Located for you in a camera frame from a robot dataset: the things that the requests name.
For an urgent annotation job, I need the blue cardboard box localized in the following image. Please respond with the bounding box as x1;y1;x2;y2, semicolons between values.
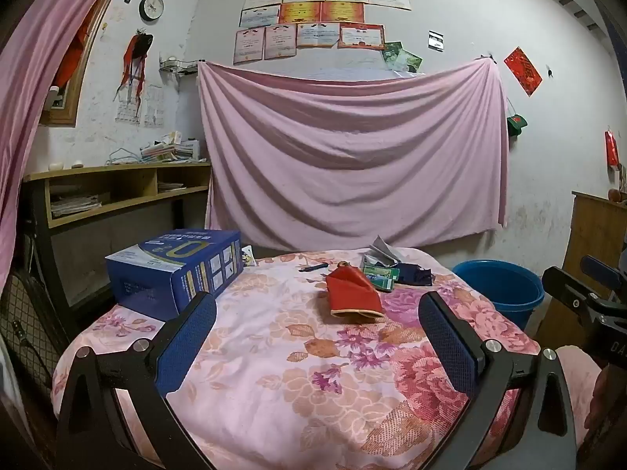
105;228;244;322

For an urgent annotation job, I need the floral bedspread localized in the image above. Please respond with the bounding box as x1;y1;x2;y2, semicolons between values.
51;247;605;470

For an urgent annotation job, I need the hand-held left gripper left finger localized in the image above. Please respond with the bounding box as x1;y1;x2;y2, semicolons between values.
55;292;219;470

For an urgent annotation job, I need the red pouch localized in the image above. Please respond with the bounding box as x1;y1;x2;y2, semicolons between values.
326;263;385;324

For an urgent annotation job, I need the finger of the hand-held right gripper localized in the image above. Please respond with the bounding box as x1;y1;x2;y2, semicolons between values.
541;265;601;326
579;255;627;299

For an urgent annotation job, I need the red hanging ribbon bundle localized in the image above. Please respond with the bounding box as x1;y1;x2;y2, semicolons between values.
116;33;154;108

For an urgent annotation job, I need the group of wall certificates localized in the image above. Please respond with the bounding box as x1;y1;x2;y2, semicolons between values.
233;0;412;65

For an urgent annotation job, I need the black mesh chair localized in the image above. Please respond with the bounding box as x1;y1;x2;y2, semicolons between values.
0;191;79;387

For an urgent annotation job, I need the green packet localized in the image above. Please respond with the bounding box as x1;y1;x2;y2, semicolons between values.
361;263;400;293

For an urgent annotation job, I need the pink curtain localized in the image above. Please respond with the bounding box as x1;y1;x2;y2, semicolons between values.
0;0;130;295

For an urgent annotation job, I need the dark blue cloth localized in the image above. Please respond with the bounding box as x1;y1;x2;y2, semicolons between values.
394;262;434;286

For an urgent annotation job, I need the grey paper wrapper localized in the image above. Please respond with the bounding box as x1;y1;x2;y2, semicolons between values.
361;235;400;268

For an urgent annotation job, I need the wooden cabinet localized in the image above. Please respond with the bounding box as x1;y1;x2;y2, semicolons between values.
534;191;627;338

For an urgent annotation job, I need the wooden wall frame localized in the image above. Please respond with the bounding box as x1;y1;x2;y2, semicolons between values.
39;0;118;127

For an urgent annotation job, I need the pink hanging sheet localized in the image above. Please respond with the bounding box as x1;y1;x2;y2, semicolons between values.
197;57;510;251

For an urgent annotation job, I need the red hanging packet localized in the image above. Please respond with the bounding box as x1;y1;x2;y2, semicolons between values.
605;130;620;170

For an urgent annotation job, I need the person's right hand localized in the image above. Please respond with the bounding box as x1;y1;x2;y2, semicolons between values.
584;365;627;451

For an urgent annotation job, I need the stack of books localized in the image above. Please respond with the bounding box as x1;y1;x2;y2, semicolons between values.
141;131;201;163

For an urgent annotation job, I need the blue plastic basin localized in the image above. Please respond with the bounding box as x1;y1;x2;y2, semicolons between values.
451;259;546;332

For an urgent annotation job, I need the round wall clock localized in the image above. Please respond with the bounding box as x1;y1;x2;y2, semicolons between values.
139;0;165;23

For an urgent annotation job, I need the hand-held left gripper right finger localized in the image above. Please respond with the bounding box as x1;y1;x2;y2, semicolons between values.
419;291;579;470

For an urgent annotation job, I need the metal wall rack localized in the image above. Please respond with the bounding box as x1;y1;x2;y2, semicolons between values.
159;54;199;79

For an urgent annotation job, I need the wooden shelf desk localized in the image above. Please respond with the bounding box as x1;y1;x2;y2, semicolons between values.
24;161;212;255

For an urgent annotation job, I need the red paper poster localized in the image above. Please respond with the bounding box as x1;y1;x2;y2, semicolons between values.
504;47;544;97

